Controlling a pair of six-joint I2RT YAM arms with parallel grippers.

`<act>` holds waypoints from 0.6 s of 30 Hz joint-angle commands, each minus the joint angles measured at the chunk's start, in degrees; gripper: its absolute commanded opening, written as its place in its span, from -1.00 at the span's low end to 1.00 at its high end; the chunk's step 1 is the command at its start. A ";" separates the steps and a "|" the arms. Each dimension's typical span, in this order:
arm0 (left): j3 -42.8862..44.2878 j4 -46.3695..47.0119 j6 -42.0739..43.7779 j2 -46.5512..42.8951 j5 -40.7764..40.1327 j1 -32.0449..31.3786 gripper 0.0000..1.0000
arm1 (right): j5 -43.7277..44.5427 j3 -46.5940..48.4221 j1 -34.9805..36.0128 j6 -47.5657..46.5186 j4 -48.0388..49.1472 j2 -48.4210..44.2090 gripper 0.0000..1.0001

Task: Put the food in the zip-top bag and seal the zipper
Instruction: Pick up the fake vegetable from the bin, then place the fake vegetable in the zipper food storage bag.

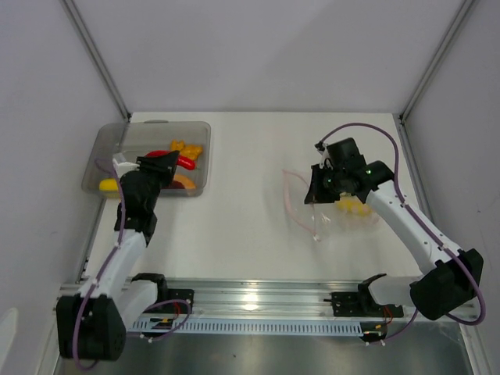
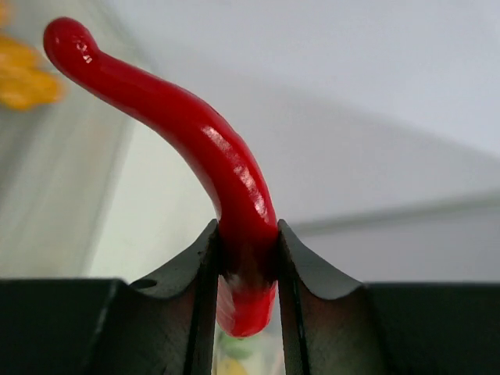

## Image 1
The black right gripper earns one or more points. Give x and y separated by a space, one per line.
315 194

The clear pink zip top bag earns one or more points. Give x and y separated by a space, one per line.
320 221

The yellow lemon toy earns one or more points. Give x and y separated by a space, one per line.
352 205
108 185

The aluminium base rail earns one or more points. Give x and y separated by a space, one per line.
245 299

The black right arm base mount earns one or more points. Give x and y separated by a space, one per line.
360 304

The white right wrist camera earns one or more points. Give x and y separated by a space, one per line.
325 162

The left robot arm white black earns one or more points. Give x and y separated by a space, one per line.
93 323

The right aluminium frame post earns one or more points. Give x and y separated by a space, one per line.
444 46

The grey slotted cable duct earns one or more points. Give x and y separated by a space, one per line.
272 327

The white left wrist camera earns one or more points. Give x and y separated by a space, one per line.
121 165

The aluminium frame post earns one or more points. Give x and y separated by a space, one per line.
74 15
444 46

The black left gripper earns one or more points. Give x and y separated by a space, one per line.
165 166

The grey translucent plastic tray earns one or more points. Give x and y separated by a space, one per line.
138 139

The red chili pepper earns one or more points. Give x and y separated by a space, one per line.
182 161

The red grapefruit wedge toy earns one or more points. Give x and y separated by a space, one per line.
180 182

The orange ginger root toy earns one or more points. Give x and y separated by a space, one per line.
190 151

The left aluminium frame post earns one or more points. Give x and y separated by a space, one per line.
74 15

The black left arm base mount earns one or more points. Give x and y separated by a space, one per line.
183 300

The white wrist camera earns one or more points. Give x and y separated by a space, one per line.
325 162
121 165

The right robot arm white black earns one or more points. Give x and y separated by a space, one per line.
449 276

